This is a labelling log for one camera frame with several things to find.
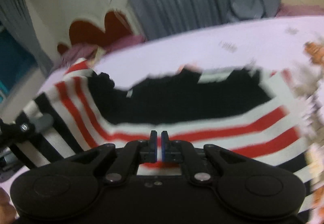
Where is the striped knit children's sweater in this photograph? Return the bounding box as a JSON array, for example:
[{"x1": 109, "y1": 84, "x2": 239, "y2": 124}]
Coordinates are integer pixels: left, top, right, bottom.
[{"x1": 10, "y1": 57, "x2": 317, "y2": 199}]

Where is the person's left hand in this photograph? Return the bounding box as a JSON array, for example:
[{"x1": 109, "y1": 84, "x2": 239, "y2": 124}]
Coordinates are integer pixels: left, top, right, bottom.
[{"x1": 0, "y1": 188, "x2": 16, "y2": 224}]

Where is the dark window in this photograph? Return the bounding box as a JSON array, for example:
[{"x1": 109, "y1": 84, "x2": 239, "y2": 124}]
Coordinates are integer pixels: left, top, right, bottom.
[{"x1": 0, "y1": 25, "x2": 37, "y2": 103}]

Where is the purple crumpled blanket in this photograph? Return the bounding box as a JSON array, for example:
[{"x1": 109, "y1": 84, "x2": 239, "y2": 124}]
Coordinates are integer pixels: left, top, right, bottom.
[{"x1": 51, "y1": 35, "x2": 146, "y2": 72}]

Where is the blue-grey left window curtain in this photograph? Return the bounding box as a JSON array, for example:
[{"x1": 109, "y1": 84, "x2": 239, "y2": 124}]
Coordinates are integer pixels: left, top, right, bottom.
[{"x1": 1, "y1": 0, "x2": 53, "y2": 76}]

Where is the red heart-shaped headboard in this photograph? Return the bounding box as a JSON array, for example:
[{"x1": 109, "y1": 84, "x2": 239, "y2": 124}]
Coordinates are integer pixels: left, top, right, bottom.
[{"x1": 56, "y1": 10, "x2": 134, "y2": 56}]

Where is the pink floral bed sheet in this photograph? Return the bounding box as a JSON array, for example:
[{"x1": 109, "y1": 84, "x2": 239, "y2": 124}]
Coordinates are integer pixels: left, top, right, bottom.
[{"x1": 0, "y1": 15, "x2": 324, "y2": 224}]

